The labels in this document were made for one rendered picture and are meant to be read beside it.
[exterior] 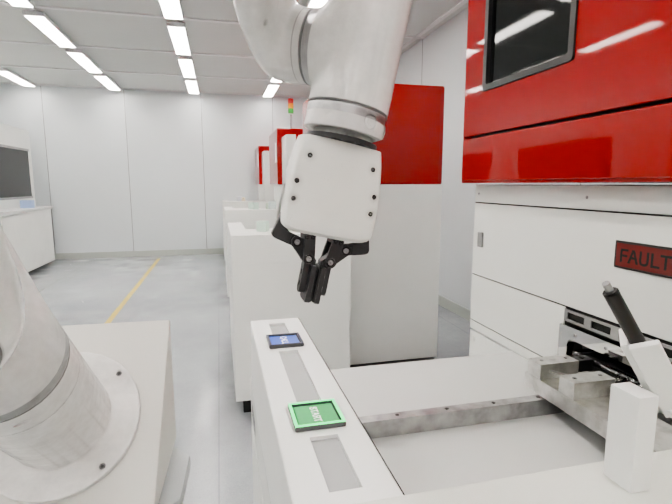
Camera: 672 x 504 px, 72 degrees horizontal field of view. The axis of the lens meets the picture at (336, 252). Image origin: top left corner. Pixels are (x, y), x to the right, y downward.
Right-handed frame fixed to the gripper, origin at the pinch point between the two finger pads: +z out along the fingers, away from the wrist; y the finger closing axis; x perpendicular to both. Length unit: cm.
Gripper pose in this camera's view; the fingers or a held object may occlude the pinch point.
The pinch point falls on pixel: (312, 282)
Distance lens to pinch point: 50.4
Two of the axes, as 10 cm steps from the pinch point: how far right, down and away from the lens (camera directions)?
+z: -2.0, 9.8, 0.9
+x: 2.4, 1.4, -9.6
